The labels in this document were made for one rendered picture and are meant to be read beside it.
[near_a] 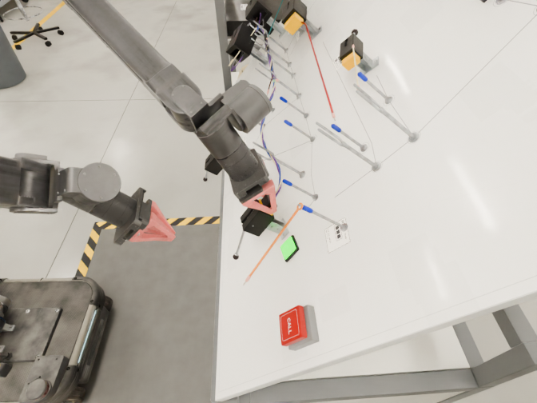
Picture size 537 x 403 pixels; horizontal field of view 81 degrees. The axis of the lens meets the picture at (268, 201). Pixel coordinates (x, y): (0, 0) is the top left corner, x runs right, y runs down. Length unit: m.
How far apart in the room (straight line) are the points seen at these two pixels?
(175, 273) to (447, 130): 1.63
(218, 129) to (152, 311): 1.45
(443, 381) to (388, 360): 0.12
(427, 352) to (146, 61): 0.88
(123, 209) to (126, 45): 0.27
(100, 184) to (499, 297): 0.51
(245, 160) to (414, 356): 0.64
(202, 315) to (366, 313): 1.35
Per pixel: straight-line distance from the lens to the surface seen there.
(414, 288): 0.45
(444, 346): 0.96
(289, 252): 0.62
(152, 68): 0.59
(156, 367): 1.74
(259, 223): 0.62
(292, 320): 0.54
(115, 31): 0.66
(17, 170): 0.55
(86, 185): 0.51
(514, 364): 0.84
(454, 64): 0.59
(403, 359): 0.91
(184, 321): 1.77
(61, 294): 1.79
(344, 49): 0.69
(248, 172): 0.54
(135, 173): 2.52
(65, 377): 1.61
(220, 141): 0.51
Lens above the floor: 1.62
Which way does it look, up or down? 49 degrees down
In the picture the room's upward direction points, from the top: straight up
